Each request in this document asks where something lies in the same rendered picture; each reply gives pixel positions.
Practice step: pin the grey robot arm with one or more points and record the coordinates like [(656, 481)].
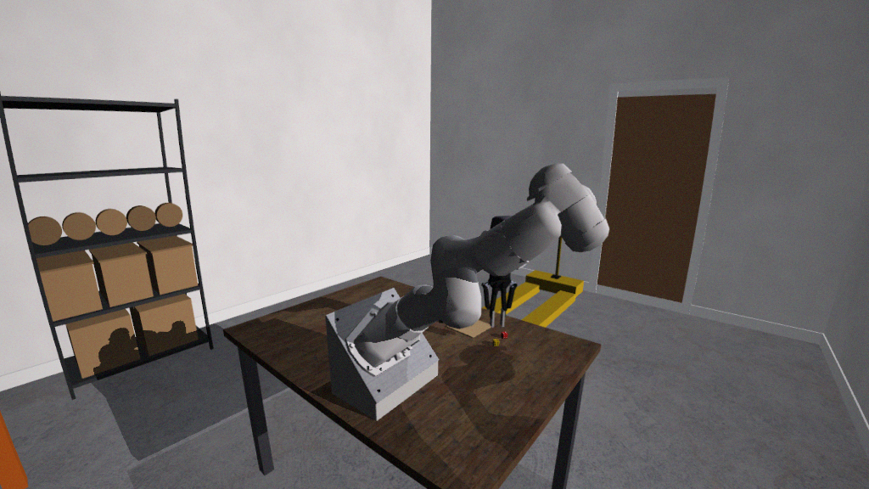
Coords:
[(511, 242)]

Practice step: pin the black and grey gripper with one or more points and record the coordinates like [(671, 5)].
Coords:
[(499, 283)]

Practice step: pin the tan flat mat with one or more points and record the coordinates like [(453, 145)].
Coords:
[(474, 330)]

